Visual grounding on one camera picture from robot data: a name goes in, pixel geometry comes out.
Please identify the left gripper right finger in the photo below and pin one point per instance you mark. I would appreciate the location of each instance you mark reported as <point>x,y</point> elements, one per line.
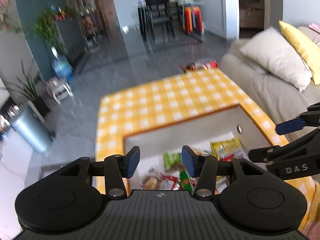
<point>204,168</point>

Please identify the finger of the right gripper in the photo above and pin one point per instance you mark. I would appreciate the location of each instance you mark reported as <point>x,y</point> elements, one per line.
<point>266,154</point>
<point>310,118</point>

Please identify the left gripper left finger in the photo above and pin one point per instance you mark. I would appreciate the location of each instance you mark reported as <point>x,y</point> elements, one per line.
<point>116,168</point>

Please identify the green sausage stick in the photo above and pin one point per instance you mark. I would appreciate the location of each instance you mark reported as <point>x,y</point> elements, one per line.
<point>186,183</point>

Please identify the yellow snack packet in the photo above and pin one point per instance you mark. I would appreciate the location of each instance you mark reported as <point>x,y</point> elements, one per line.
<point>227,149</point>

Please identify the clear chocolate cake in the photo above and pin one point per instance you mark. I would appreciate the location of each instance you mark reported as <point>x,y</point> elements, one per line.
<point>151,182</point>

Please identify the green pastry snack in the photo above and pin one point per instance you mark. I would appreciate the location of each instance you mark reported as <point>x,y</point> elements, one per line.
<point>173,161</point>

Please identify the red snack packet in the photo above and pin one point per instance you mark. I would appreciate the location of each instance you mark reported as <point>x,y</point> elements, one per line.
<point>169,183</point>

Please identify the white spicy strips packet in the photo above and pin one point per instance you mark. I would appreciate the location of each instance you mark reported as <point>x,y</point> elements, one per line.
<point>221,183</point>

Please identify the yellow plush blanket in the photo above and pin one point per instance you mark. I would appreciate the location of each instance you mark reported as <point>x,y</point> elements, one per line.
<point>312,216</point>

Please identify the beige sofa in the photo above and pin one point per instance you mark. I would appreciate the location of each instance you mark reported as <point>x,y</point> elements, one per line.
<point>280,100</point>

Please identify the orange cardboard box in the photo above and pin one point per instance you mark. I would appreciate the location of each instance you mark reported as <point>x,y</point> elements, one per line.
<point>254,130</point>

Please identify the yellow cushion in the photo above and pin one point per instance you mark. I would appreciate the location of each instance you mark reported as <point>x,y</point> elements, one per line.
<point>300,39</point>

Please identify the pink blanket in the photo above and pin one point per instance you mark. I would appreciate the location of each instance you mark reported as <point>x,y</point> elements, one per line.
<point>312,231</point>

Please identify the yellow checkered tablecloth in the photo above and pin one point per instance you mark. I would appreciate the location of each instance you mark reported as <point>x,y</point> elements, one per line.
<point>168,101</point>

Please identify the white cushion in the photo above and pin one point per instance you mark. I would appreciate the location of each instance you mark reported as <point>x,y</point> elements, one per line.
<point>276,55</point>

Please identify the silver pedal trash can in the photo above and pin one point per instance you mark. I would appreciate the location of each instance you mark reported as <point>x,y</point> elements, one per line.
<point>35,133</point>

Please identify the small white stool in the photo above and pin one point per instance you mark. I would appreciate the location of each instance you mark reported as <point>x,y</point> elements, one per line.
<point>59,89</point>

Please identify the blue water jug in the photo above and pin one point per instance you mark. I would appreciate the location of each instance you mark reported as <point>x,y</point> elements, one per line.
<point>61,66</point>

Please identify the potted grass plant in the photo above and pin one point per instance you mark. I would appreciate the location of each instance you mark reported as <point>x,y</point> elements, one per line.
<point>26,87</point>

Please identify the grey cabinet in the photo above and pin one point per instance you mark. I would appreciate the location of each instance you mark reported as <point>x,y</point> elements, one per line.
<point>71,37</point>

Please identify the orange stacked stools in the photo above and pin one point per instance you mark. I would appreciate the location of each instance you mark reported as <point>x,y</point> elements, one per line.
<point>192,20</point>

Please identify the hanging green vine plant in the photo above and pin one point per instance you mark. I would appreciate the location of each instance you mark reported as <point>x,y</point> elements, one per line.
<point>45,29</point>

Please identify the black dining chair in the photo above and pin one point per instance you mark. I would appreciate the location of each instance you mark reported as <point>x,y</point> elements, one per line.
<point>158,12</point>

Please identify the black dining table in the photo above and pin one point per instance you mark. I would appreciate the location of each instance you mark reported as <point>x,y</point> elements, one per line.
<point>176,12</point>

